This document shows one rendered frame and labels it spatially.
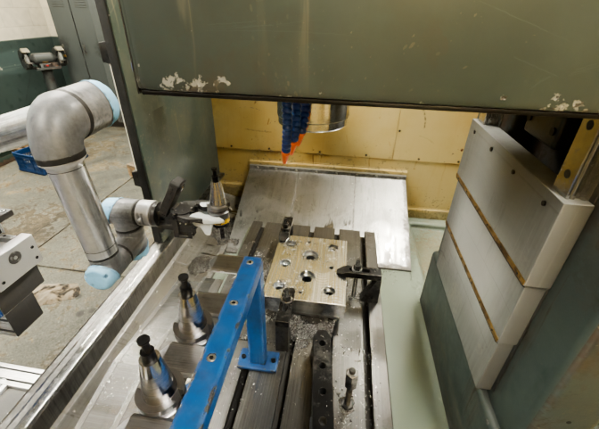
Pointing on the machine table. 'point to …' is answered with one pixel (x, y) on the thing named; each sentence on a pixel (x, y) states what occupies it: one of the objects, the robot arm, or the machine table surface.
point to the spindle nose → (323, 117)
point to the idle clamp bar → (322, 382)
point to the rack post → (258, 336)
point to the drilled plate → (324, 307)
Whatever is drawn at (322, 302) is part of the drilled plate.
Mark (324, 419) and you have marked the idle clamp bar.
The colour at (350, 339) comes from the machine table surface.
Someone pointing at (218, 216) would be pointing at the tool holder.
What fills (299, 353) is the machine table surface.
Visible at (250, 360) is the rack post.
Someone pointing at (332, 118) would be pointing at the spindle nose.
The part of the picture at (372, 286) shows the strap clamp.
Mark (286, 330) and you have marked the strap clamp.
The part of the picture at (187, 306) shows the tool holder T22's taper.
